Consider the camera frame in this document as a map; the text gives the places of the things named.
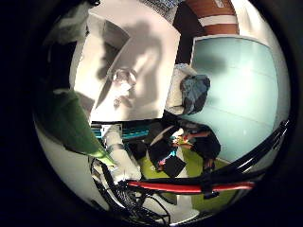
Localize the blue grey jacket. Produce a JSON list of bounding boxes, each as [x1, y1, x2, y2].
[[180, 74, 211, 115]]

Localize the thick black cable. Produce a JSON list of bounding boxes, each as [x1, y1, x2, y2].
[[138, 119, 290, 187]]

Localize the thin black cable bundle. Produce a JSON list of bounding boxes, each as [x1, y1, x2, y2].
[[90, 159, 173, 226]]

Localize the red cable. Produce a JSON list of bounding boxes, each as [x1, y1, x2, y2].
[[126, 180, 256, 195]]

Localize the seated person with headset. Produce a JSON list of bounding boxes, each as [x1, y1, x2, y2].
[[150, 121, 222, 173]]

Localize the white round chair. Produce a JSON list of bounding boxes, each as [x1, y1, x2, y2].
[[150, 124, 176, 148]]

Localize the teal ribbed control box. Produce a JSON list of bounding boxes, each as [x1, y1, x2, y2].
[[121, 127, 151, 141], [91, 123, 123, 140]]

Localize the white patterned chair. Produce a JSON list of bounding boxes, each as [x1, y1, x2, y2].
[[164, 62, 197, 116]]

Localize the black laptop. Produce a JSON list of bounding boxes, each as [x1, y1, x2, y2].
[[162, 154, 187, 179]]

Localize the clear plastic wrap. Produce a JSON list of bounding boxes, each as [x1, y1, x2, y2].
[[111, 67, 139, 108]]

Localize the white open box container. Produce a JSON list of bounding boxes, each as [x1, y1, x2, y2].
[[74, 13, 132, 121]]

